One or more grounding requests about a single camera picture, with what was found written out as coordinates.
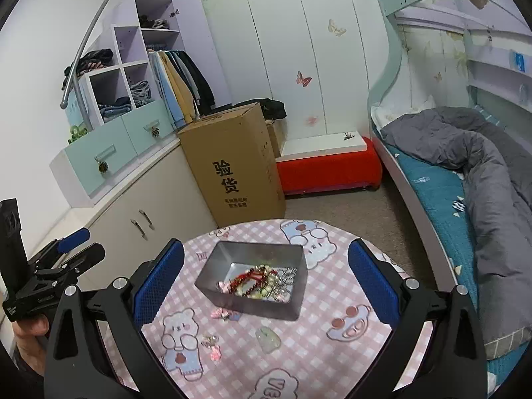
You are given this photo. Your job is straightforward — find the folded jeans stack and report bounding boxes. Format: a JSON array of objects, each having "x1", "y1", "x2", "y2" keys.
[{"x1": 100, "y1": 97, "x2": 131, "y2": 122}]

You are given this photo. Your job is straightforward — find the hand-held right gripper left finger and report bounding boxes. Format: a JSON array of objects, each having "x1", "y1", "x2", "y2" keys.
[{"x1": 44, "y1": 238, "x2": 186, "y2": 399}]

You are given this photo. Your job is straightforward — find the silver chain jewelry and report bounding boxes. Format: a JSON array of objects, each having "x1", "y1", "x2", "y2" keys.
[{"x1": 274, "y1": 267, "x2": 298, "y2": 289}]

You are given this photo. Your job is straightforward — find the teal bedsheet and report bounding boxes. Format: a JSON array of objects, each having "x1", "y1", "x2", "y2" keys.
[{"x1": 384, "y1": 141, "x2": 532, "y2": 395}]

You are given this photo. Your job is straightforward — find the red bench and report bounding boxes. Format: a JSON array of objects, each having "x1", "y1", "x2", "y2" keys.
[{"x1": 276, "y1": 136, "x2": 383, "y2": 195}]

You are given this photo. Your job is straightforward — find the grey metal box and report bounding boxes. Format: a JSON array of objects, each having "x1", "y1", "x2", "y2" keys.
[{"x1": 195, "y1": 240, "x2": 307, "y2": 322}]

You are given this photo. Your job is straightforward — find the row of hanging clothes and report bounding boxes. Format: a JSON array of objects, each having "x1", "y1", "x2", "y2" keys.
[{"x1": 147, "y1": 49, "x2": 216, "y2": 127}]

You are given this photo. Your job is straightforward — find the pink flower charm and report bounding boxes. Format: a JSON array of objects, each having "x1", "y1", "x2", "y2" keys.
[{"x1": 202, "y1": 334, "x2": 222, "y2": 360}]

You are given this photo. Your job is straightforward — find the teal drawer unit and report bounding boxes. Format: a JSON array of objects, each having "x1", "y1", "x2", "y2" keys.
[{"x1": 50, "y1": 102, "x2": 177, "y2": 208}]

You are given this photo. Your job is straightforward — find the small cardboard box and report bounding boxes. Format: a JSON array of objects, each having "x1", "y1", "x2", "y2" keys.
[{"x1": 266, "y1": 120, "x2": 287, "y2": 159}]

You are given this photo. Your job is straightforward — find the red string bracelet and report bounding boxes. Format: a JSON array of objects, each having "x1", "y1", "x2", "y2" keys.
[{"x1": 226, "y1": 270, "x2": 267, "y2": 296}]

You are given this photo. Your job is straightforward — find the dark clothes pile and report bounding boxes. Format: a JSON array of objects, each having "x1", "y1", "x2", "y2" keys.
[{"x1": 63, "y1": 49, "x2": 114, "y2": 88}]

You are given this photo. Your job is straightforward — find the tall cardboard box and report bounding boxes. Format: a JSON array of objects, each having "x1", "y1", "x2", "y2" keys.
[{"x1": 178, "y1": 103, "x2": 287, "y2": 228}]

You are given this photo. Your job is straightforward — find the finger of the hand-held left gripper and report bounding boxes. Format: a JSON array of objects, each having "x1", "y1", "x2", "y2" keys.
[
  {"x1": 28, "y1": 227, "x2": 91, "y2": 269},
  {"x1": 35, "y1": 243, "x2": 106, "y2": 285}
]

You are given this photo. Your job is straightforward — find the white pillow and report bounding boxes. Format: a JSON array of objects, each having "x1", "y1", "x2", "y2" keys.
[{"x1": 371, "y1": 95, "x2": 437, "y2": 129}]

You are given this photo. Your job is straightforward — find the white wardrobe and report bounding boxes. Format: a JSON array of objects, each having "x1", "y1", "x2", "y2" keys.
[{"x1": 201, "y1": 0, "x2": 393, "y2": 138}]

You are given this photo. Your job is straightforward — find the pale green jade pendant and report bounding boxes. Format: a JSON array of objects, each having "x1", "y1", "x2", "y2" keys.
[{"x1": 255, "y1": 326, "x2": 281, "y2": 349}]

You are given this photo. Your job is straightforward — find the folded grey clothes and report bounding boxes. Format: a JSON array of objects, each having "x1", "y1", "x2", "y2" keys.
[{"x1": 128, "y1": 80, "x2": 151, "y2": 106}]

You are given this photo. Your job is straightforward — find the black clothing heap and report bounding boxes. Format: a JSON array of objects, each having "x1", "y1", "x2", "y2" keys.
[{"x1": 230, "y1": 97, "x2": 287, "y2": 121}]

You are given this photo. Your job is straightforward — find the pink checkered cartoon tablecloth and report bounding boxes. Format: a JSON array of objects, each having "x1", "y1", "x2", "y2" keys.
[{"x1": 97, "y1": 218, "x2": 437, "y2": 399}]

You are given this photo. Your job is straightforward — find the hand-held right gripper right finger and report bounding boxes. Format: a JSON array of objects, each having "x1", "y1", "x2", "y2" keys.
[{"x1": 347, "y1": 239, "x2": 488, "y2": 399}]

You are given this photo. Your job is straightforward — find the small dark clothes bundle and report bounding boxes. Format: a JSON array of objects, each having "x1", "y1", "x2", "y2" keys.
[{"x1": 139, "y1": 14, "x2": 170, "y2": 30}]

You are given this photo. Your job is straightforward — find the white low cabinet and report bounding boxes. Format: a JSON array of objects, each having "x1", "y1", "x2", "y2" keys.
[{"x1": 46, "y1": 137, "x2": 217, "y2": 267}]

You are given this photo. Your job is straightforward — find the grey metal handrail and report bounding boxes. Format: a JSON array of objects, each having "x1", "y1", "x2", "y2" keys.
[{"x1": 60, "y1": 0, "x2": 171, "y2": 127}]

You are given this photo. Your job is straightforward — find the white board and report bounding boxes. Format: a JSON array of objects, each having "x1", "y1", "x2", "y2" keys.
[{"x1": 280, "y1": 133, "x2": 368, "y2": 161}]

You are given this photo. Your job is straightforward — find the grey duvet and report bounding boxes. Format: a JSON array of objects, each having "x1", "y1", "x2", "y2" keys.
[{"x1": 380, "y1": 106, "x2": 532, "y2": 360}]

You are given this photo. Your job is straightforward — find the white bead bracelet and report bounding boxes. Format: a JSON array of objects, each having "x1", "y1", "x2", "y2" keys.
[{"x1": 235, "y1": 274, "x2": 279, "y2": 300}]

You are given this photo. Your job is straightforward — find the person's left hand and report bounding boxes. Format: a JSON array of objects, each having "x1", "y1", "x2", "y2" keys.
[{"x1": 12, "y1": 314, "x2": 51, "y2": 379}]

